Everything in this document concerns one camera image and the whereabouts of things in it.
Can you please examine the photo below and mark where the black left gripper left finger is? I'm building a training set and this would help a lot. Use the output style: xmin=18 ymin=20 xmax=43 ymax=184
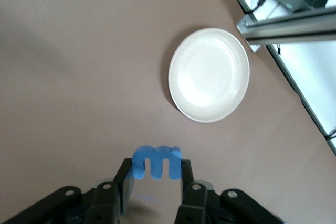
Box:
xmin=0 ymin=157 xmax=137 ymax=224

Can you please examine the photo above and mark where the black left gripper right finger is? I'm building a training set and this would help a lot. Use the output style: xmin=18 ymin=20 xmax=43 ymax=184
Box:
xmin=177 ymin=158 xmax=284 ymax=224

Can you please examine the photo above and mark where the blue foam letter m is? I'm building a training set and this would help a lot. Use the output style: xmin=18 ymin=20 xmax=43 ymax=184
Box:
xmin=132 ymin=145 xmax=183 ymax=182

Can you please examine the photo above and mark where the cream plate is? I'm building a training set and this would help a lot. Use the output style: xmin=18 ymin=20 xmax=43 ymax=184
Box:
xmin=167 ymin=27 xmax=250 ymax=124

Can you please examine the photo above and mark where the table edge rail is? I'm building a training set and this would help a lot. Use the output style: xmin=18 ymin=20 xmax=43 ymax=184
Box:
xmin=217 ymin=0 xmax=336 ymax=156

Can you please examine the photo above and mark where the aluminium camera mount post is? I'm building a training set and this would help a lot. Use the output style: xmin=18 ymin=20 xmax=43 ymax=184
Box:
xmin=236 ymin=6 xmax=336 ymax=53

